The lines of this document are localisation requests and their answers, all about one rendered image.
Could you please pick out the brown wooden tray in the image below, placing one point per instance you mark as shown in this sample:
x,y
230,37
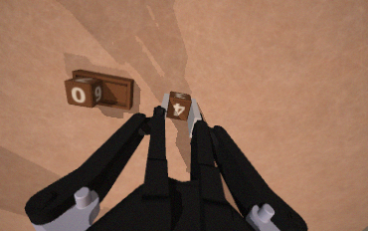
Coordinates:
x,y
117,91

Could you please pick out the brown number cube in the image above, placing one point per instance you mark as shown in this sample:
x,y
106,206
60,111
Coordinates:
x,y
179,106
84,91

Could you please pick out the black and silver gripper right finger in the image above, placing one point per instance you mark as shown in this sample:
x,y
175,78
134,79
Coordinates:
x,y
258,204

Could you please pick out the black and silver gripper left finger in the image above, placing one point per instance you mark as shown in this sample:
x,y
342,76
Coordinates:
x,y
72,202

